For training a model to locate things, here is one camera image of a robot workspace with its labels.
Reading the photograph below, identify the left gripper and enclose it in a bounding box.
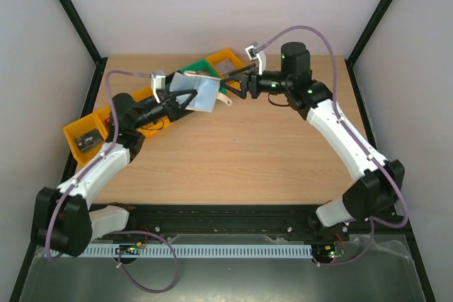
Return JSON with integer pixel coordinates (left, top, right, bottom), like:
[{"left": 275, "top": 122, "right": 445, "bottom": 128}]
[{"left": 132, "top": 88, "right": 197, "bottom": 130}]

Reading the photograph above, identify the beige card holder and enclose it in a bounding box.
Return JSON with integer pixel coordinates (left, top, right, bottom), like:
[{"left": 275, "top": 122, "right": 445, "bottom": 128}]
[{"left": 169, "top": 71, "right": 233, "bottom": 112}]

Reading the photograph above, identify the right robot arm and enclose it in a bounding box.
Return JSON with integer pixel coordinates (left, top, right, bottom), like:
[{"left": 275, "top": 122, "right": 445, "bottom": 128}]
[{"left": 221, "top": 42, "right": 407, "bottom": 240}]

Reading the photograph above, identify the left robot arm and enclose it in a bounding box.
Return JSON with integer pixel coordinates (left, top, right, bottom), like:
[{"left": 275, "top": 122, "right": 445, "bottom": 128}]
[{"left": 31, "top": 90, "right": 197, "bottom": 258}]

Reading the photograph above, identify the white patterned card stack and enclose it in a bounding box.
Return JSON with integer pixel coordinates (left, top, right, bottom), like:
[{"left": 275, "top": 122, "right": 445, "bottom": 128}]
[{"left": 215, "top": 59, "right": 236, "bottom": 76}]

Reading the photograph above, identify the red card stack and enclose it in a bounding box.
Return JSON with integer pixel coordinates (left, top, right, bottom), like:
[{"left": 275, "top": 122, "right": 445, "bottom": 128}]
[{"left": 104, "top": 118, "right": 111, "bottom": 130}]

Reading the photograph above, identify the black VIP card stack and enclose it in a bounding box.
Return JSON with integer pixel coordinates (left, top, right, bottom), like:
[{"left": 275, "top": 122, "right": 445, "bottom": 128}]
[{"left": 74, "top": 129, "right": 103, "bottom": 153}]

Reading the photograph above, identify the yellow bin far right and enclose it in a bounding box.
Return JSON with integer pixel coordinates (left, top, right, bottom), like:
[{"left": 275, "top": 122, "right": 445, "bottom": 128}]
[{"left": 206, "top": 48, "right": 246, "bottom": 79}]

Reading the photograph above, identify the yellow bin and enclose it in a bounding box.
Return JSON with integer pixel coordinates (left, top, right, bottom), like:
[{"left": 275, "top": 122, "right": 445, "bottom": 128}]
[
  {"left": 132, "top": 86, "right": 173, "bottom": 138},
  {"left": 94, "top": 106, "right": 112, "bottom": 127},
  {"left": 63, "top": 113, "right": 108, "bottom": 167},
  {"left": 206, "top": 48, "right": 246, "bottom": 79}
]

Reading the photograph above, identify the green bin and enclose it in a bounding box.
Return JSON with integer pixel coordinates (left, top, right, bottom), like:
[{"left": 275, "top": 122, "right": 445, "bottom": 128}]
[{"left": 179, "top": 59, "right": 217, "bottom": 76}]

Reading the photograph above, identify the yellow bin far left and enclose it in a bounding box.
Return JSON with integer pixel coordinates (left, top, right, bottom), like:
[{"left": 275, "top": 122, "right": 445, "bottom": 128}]
[{"left": 63, "top": 113, "right": 108, "bottom": 167}]

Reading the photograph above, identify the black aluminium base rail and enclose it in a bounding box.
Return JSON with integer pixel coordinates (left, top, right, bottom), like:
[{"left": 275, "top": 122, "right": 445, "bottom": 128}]
[{"left": 35, "top": 203, "right": 415, "bottom": 243}]

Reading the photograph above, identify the white slotted cable duct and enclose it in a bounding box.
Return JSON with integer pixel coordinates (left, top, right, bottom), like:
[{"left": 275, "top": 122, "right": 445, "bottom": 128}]
[{"left": 81, "top": 244, "right": 312, "bottom": 259}]

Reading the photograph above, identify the left black frame post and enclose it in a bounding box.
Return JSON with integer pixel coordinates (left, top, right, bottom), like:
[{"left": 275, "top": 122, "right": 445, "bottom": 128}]
[{"left": 37, "top": 0, "right": 107, "bottom": 66}]

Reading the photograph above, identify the black frame post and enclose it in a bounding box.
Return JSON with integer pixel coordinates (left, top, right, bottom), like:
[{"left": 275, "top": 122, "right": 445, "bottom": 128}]
[
  {"left": 37, "top": 0, "right": 107, "bottom": 66},
  {"left": 345, "top": 0, "right": 417, "bottom": 66}
]

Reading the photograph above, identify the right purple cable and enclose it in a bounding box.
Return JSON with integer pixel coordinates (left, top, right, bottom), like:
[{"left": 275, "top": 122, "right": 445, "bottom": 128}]
[{"left": 255, "top": 25, "right": 410, "bottom": 268}]

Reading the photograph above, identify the right black frame post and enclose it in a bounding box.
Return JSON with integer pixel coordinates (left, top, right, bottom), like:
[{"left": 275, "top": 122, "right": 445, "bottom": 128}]
[{"left": 345, "top": 0, "right": 417, "bottom": 66}]

